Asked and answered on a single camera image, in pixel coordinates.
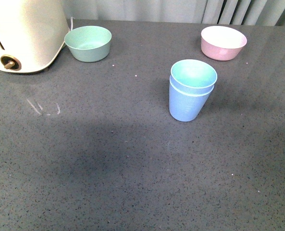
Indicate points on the blue cup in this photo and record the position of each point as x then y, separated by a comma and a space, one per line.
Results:
193, 76
184, 106

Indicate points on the green bowl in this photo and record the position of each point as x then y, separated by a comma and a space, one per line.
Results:
89, 43

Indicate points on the pink bowl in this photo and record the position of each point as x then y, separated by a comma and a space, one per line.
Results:
222, 43

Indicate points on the cream white toaster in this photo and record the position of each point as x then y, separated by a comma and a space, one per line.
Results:
31, 34

